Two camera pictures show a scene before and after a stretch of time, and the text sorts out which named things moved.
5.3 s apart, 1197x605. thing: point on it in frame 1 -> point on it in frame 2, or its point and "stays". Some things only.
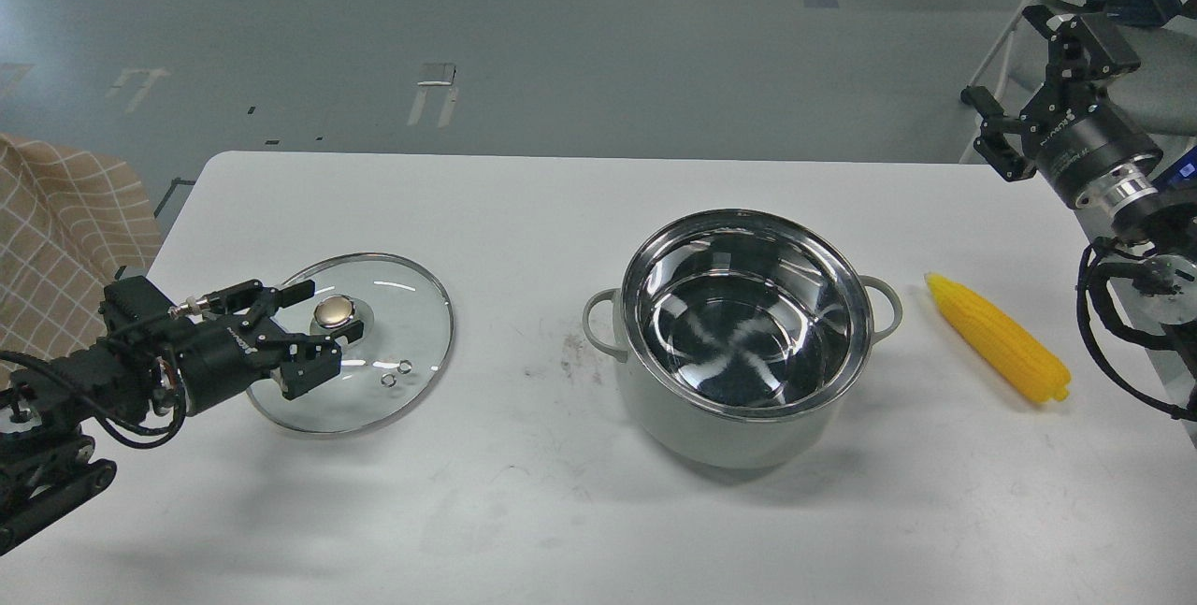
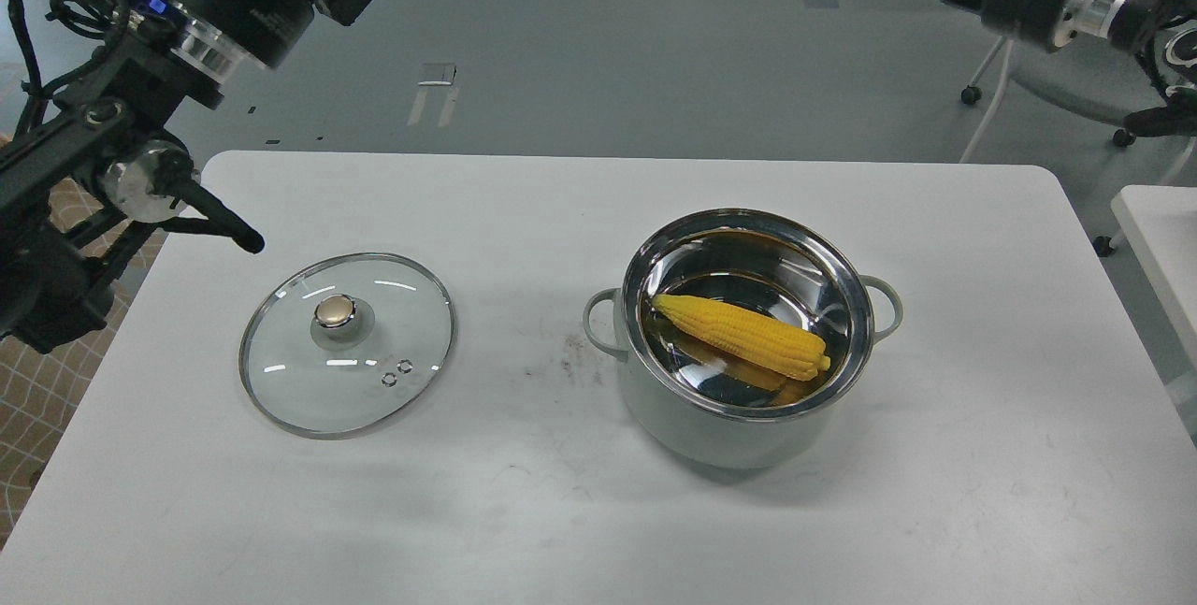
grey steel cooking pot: [739, 332] stays
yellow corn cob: [1026, 364] -> [770, 346]
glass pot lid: [408, 326] stays
